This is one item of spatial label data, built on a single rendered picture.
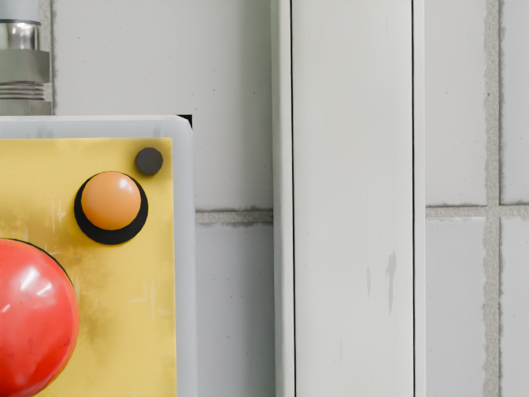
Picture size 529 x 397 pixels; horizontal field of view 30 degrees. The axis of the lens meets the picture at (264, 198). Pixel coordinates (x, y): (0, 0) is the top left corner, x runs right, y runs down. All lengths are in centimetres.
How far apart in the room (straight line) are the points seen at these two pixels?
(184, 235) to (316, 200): 7
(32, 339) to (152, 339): 4
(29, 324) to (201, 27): 14
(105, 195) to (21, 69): 5
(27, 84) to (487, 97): 16
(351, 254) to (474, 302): 5
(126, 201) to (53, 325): 4
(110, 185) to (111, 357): 5
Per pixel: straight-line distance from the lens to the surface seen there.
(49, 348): 24
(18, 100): 29
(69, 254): 26
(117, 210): 25
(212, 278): 33
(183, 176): 26
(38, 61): 29
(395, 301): 33
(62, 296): 24
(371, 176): 32
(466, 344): 36
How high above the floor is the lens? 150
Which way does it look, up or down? 3 degrees down
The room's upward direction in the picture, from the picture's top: 1 degrees counter-clockwise
